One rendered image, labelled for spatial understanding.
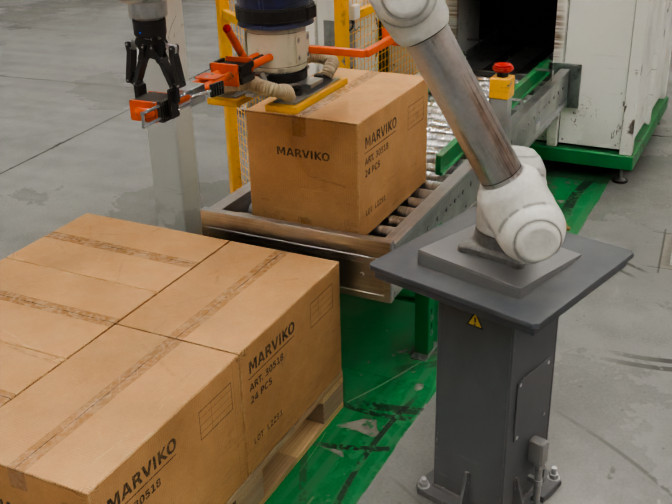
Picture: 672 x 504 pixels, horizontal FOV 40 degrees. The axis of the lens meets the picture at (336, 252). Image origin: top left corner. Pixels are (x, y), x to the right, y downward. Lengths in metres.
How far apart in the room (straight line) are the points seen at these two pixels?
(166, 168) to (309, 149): 1.29
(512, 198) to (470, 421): 0.75
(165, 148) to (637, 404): 2.18
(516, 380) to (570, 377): 0.92
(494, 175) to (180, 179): 2.23
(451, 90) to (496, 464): 1.08
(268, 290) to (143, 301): 0.36
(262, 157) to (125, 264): 0.56
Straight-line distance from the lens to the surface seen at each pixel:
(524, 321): 2.16
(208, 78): 2.42
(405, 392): 3.22
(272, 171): 3.04
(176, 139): 4.04
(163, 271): 2.89
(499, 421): 2.53
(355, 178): 2.91
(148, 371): 2.40
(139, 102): 2.23
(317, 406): 3.01
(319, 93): 2.69
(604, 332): 3.67
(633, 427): 3.17
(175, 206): 4.17
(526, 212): 2.08
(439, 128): 4.11
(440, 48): 1.99
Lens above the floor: 1.81
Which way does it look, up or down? 25 degrees down
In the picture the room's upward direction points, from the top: 1 degrees counter-clockwise
